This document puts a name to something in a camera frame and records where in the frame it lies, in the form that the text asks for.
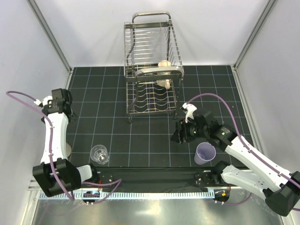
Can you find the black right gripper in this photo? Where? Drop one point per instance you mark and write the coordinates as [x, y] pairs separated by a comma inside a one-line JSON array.
[[176, 136]]

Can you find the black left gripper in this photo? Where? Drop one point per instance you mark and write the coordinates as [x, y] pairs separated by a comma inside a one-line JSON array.
[[69, 120]]

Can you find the beige patterned ceramic mug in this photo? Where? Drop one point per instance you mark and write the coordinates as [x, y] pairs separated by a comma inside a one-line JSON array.
[[166, 83]]

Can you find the tan mug lilac inside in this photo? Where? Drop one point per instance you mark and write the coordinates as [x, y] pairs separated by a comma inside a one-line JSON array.
[[68, 150]]

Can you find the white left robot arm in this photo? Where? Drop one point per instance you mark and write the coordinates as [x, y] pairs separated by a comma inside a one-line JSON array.
[[55, 174]]

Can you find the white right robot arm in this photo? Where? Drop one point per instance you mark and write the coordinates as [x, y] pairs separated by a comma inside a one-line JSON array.
[[278, 187]]

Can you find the lilac plastic cup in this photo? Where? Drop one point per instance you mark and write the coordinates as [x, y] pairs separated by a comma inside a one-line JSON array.
[[205, 152]]

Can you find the clear glass tumbler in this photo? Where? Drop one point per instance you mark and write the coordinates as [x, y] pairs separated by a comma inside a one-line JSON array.
[[99, 154]]

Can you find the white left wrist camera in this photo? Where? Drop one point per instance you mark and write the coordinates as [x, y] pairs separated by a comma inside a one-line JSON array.
[[42, 103]]

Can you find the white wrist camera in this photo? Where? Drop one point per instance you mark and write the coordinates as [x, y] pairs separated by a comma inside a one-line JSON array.
[[188, 109], [42, 103]]

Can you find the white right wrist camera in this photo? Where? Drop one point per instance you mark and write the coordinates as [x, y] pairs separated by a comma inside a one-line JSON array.
[[188, 109]]

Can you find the white slotted cable duct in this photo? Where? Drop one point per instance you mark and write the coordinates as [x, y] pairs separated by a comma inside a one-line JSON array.
[[86, 194]]

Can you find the steel wire dish rack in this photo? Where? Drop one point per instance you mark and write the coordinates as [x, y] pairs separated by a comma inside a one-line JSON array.
[[148, 39]]

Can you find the left aluminium frame post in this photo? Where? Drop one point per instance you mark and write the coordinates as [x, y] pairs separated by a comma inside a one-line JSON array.
[[47, 30]]

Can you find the aluminium frame post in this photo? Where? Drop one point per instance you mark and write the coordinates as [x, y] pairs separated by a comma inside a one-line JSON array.
[[47, 30], [255, 31]]

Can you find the right aluminium frame post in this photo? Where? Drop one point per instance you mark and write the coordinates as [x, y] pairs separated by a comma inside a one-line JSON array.
[[255, 31]]

